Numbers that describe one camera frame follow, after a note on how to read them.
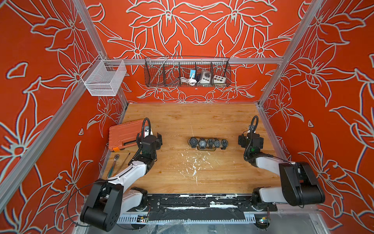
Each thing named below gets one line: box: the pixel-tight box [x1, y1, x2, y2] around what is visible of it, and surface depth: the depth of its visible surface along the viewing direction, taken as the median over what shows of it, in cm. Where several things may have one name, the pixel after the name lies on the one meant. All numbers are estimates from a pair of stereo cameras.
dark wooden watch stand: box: [187, 137, 229, 152], surface depth 89 cm
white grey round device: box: [197, 69, 212, 84], surface depth 93 cm
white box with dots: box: [213, 74, 227, 84], surface depth 96 cm
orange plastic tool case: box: [108, 119, 143, 152], surface depth 97 cm
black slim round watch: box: [213, 139, 221, 148], surface depth 89 cm
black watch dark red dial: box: [207, 138, 214, 150], surface depth 89 cm
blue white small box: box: [189, 69, 196, 79], surface depth 85 cm
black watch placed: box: [221, 138, 229, 151], surface depth 89 cm
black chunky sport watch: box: [189, 136, 199, 149], surface depth 88 cm
